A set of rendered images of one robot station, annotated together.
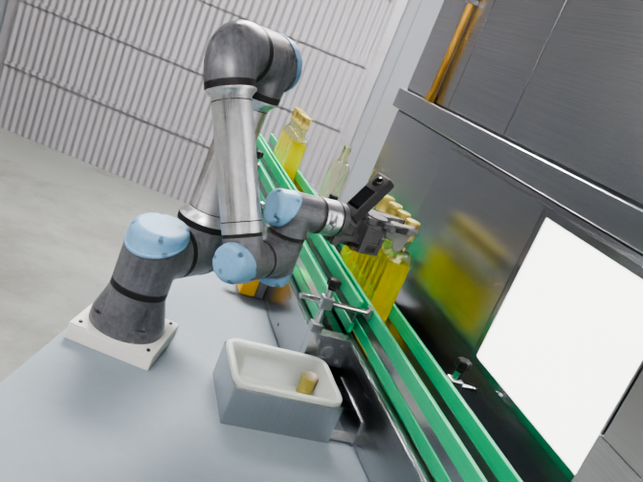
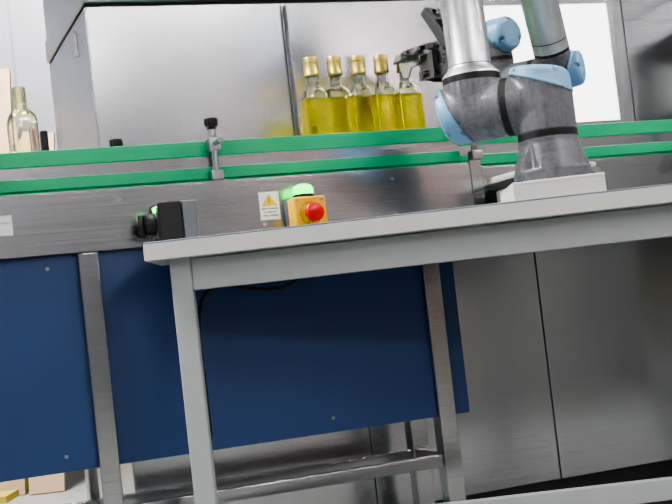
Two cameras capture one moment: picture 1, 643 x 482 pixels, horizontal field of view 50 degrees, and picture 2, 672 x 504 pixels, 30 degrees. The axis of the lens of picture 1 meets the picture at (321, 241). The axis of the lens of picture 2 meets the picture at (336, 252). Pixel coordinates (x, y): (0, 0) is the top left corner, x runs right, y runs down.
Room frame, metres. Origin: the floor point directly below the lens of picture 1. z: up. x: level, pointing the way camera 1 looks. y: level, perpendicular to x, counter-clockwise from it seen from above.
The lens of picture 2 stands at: (1.70, 2.73, 0.58)
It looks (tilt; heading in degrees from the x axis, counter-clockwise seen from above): 3 degrees up; 270
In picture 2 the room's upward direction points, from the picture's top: 6 degrees counter-clockwise
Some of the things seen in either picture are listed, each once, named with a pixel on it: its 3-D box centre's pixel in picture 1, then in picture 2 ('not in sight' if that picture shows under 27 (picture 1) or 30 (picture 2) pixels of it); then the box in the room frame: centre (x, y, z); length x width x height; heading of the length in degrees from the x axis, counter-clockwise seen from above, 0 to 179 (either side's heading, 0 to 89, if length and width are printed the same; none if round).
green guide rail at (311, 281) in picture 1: (263, 188); (65, 169); (2.22, 0.24, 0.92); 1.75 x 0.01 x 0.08; 21
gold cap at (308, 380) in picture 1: (306, 384); not in sight; (1.30, -0.09, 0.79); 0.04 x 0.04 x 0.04
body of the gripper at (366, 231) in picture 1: (356, 227); (444, 58); (1.41, -0.06, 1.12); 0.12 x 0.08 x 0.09; 127
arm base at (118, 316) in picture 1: (133, 302); (550, 157); (1.26, 0.30, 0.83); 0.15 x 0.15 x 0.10
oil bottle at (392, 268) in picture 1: (383, 290); (410, 128); (1.49, -0.17, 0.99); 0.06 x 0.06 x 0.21; 22
